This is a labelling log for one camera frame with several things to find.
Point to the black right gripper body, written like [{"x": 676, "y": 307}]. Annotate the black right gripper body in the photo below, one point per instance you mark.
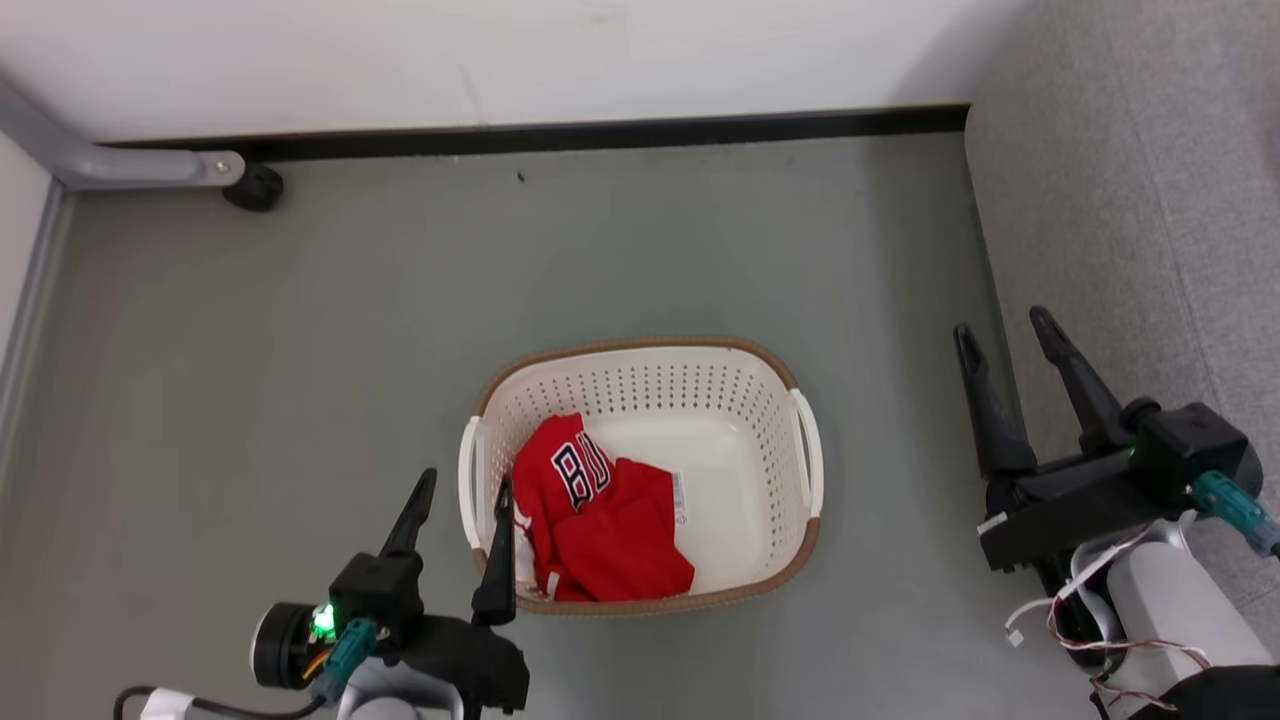
[{"x": 1090, "y": 500}]

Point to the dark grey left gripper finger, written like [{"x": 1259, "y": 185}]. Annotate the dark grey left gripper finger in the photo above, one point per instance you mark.
[
  {"x": 497, "y": 570},
  {"x": 410, "y": 525}
]

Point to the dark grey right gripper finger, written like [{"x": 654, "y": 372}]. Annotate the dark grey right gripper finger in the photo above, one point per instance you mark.
[
  {"x": 1085, "y": 395},
  {"x": 995, "y": 420}
]

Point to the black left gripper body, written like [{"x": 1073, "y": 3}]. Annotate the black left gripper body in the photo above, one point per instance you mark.
[{"x": 385, "y": 595}]

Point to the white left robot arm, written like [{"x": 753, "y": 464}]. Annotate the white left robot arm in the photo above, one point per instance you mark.
[{"x": 400, "y": 695}]

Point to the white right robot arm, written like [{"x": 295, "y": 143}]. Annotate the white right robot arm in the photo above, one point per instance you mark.
[{"x": 1180, "y": 610}]

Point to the red jersey shirt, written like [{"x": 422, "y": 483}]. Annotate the red jersey shirt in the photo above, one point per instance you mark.
[{"x": 610, "y": 530}]

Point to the white perforated laundry basket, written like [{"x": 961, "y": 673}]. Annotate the white perforated laundry basket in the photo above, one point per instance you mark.
[{"x": 740, "y": 470}]

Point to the black caster wheel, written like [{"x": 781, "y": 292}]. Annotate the black caster wheel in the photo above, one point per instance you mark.
[{"x": 255, "y": 188}]

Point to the black baseboard strip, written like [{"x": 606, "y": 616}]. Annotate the black baseboard strip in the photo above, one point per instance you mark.
[{"x": 600, "y": 133}]

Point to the grey metal frame leg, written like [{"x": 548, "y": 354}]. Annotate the grey metal frame leg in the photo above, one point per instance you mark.
[{"x": 110, "y": 160}]

